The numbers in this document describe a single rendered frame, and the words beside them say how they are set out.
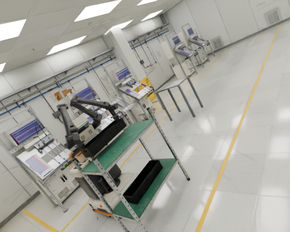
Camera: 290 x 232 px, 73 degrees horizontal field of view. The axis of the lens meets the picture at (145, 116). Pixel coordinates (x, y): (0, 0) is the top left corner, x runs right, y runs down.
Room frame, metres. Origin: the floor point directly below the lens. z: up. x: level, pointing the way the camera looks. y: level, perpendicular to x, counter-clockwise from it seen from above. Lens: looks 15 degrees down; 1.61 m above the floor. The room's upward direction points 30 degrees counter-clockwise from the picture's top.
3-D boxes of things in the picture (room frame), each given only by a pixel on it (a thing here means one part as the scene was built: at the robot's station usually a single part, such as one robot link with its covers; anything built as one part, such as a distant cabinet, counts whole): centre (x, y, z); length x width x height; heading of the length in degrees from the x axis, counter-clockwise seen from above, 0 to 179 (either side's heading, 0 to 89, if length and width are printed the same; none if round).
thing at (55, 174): (3.73, 2.08, 0.66); 1.01 x 0.73 x 1.31; 43
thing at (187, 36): (9.23, -3.57, 0.95); 1.36 x 0.82 x 1.90; 43
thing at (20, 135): (3.87, 2.23, 0.95); 1.35 x 0.82 x 1.90; 43
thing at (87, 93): (4.79, 1.02, 1.52); 0.51 x 0.13 x 0.27; 133
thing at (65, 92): (4.94, 1.31, 1.82); 0.68 x 0.30 x 0.20; 133
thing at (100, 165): (2.03, 0.39, 0.55); 0.91 x 0.46 x 1.10; 133
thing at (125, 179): (2.55, 0.92, 0.16); 0.67 x 0.64 x 0.25; 44
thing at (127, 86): (5.71, -0.04, 0.65); 1.01 x 0.73 x 1.29; 43
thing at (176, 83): (4.28, -0.86, 0.40); 0.70 x 0.45 x 0.80; 38
